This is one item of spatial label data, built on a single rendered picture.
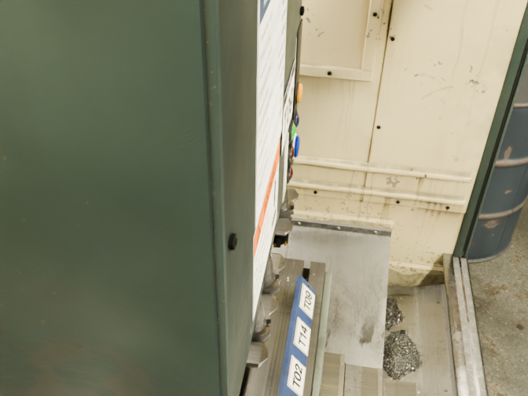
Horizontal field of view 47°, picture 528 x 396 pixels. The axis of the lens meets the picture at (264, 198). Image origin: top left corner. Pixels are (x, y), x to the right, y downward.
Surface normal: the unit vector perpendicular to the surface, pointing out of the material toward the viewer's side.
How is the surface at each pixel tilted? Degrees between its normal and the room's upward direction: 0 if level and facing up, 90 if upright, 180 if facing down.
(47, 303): 90
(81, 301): 90
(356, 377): 8
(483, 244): 90
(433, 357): 17
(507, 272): 0
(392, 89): 89
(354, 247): 24
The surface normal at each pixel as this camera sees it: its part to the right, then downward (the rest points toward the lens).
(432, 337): -0.28, -0.78
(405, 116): -0.15, 0.61
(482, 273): 0.02, -0.79
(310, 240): -0.05, -0.47
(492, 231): 0.23, 0.61
